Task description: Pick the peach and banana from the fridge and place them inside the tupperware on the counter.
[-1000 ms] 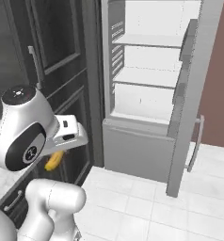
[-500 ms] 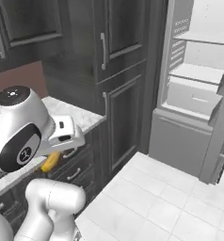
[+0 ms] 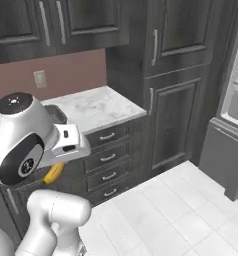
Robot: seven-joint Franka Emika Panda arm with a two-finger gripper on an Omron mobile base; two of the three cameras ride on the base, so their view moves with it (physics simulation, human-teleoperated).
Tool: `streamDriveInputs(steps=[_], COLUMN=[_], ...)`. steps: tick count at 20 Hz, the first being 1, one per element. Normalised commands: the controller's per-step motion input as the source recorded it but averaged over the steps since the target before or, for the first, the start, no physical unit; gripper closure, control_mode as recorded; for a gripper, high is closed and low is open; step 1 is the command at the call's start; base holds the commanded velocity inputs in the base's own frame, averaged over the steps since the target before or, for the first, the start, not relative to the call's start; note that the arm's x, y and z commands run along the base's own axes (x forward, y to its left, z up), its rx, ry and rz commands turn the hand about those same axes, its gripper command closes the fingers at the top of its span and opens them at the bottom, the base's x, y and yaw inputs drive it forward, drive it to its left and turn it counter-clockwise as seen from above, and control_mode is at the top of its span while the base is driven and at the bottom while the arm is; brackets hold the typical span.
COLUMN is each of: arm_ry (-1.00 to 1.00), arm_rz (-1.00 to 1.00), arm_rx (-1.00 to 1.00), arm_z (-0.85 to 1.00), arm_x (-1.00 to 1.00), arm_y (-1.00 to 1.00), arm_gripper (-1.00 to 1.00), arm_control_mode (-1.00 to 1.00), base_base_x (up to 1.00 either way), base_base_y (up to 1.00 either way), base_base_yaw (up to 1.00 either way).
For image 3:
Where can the white wall outlet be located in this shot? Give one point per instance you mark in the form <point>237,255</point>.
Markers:
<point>40,79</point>

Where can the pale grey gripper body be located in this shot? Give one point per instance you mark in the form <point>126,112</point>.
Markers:
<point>62,158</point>

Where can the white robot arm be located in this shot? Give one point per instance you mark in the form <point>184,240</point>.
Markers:
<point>24,130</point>

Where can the grey fridge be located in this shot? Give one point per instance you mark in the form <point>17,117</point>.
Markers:
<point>224,150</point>

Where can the dark grey tupperware container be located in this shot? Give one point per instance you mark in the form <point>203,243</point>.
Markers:
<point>57,115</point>

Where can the dark wood wall cupboard door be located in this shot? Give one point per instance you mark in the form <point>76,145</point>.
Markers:
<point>14,23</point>
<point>94,20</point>

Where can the dark wood base cupboard door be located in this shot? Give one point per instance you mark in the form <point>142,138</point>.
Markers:
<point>22,220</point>

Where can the yellow banana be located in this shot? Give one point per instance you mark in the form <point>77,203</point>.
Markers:
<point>53,174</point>

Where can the dark wood drawer front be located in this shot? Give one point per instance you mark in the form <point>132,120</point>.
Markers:
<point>94,198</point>
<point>119,131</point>
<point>91,163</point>
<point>92,182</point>

